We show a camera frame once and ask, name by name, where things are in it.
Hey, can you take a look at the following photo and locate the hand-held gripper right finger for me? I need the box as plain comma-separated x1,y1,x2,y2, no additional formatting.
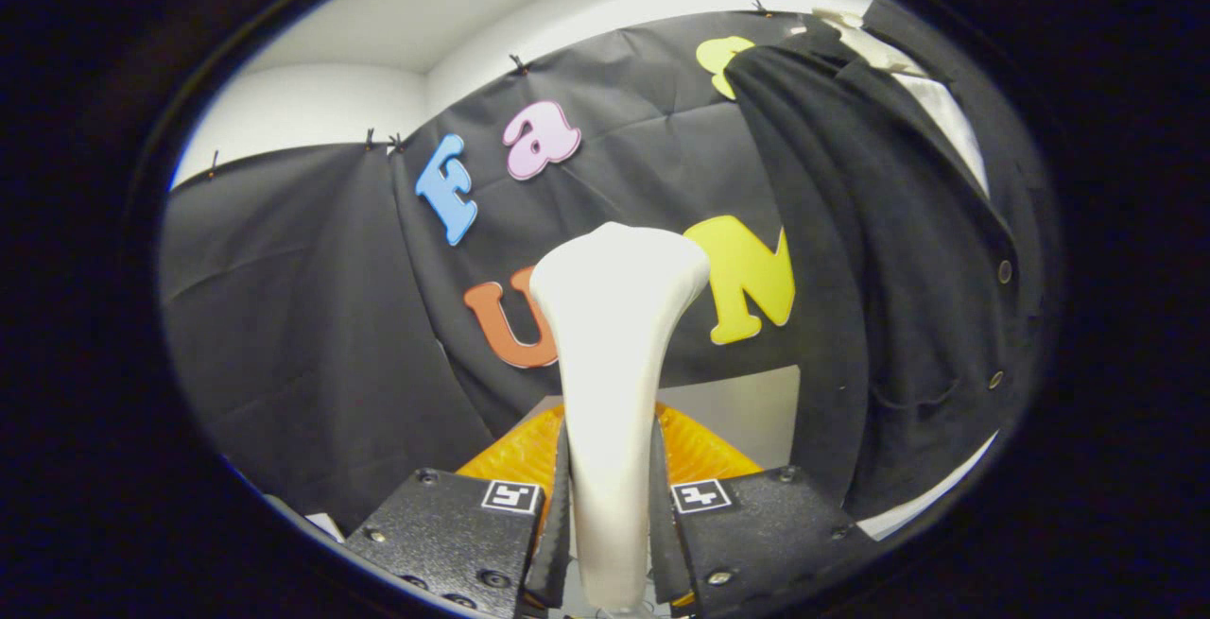
648,402,875,619

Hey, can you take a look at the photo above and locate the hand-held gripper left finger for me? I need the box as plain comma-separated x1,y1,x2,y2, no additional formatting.
342,402,573,619

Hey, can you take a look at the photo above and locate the white garment steamer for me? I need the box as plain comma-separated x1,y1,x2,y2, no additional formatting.
529,222,712,612

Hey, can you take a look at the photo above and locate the black jacket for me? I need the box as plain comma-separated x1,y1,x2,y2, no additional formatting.
723,0,1050,523

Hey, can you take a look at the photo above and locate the grey topped white cabinet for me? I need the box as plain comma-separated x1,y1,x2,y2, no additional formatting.
515,364,802,473

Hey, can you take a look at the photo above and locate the black backdrop cloth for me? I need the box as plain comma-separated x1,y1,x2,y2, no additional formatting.
159,9,1064,535

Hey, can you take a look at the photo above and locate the white plastic hanger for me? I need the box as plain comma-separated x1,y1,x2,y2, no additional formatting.
813,9,932,79

